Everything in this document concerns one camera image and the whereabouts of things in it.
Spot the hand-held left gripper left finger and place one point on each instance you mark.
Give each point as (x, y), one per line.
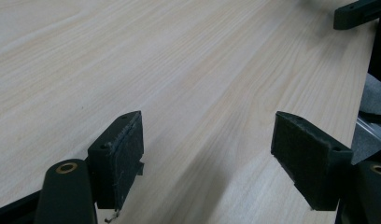
(117, 161)

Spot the silver metal rail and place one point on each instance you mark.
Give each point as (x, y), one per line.
(373, 130)

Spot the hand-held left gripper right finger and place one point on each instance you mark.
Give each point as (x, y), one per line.
(307, 155)

